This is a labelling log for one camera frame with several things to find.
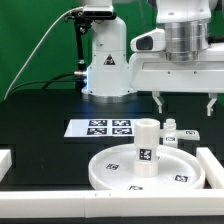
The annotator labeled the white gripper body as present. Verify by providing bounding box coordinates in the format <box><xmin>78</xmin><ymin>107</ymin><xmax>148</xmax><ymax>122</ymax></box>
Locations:
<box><xmin>129</xmin><ymin>44</ymin><xmax>224</xmax><ymax>93</ymax></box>

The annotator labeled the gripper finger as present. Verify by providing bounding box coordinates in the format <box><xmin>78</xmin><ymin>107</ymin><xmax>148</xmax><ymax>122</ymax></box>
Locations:
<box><xmin>206</xmin><ymin>93</ymin><xmax>218</xmax><ymax>116</ymax></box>
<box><xmin>152</xmin><ymin>91</ymin><xmax>164</xmax><ymax>113</ymax></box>

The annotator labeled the white cross table base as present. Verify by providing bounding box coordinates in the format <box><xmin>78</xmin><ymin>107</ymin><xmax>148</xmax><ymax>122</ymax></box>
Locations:
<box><xmin>160</xmin><ymin>118</ymin><xmax>200</xmax><ymax>148</ymax></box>

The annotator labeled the white round table top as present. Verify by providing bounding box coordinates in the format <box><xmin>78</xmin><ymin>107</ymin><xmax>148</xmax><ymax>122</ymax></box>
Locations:
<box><xmin>88</xmin><ymin>144</ymin><xmax>205</xmax><ymax>191</ymax></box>

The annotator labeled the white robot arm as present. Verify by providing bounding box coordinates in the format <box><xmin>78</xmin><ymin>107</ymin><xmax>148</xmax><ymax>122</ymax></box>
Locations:
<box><xmin>81</xmin><ymin>0</ymin><xmax>224</xmax><ymax>113</ymax></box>

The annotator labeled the white marker sheet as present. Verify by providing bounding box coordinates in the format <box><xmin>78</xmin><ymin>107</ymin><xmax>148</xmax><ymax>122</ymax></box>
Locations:
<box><xmin>64</xmin><ymin>119</ymin><xmax>135</xmax><ymax>138</ymax></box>

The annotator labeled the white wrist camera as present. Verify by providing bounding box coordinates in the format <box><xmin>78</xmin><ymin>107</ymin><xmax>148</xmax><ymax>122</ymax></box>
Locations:
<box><xmin>130</xmin><ymin>28</ymin><xmax>166</xmax><ymax>52</ymax></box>

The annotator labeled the white frame right rail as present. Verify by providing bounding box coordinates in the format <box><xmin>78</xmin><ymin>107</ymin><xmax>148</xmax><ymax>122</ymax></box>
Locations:
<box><xmin>196</xmin><ymin>147</ymin><xmax>224</xmax><ymax>189</ymax></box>

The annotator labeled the white frame rail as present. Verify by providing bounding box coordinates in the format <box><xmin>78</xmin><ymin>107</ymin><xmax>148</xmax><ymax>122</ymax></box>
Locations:
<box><xmin>0</xmin><ymin>189</ymin><xmax>224</xmax><ymax>218</ymax></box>
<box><xmin>0</xmin><ymin>149</ymin><xmax>12</xmax><ymax>182</ymax></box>
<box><xmin>196</xmin><ymin>147</ymin><xmax>224</xmax><ymax>189</ymax></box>

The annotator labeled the white camera cable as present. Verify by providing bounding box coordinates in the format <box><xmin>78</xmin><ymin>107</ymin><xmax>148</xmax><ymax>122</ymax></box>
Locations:
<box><xmin>3</xmin><ymin>6</ymin><xmax>84</xmax><ymax>101</ymax></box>

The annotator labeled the black cable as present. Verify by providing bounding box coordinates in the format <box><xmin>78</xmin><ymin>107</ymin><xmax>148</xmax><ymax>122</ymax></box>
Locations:
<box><xmin>5</xmin><ymin>72</ymin><xmax>84</xmax><ymax>100</ymax></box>

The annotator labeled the white frame front rail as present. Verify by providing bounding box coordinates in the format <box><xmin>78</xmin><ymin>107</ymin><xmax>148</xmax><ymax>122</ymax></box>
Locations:
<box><xmin>0</xmin><ymin>189</ymin><xmax>224</xmax><ymax>218</ymax></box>

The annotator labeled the white frame left rail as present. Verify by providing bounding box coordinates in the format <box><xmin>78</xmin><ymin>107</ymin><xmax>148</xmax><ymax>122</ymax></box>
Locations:
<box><xmin>0</xmin><ymin>149</ymin><xmax>12</xmax><ymax>182</ymax></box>

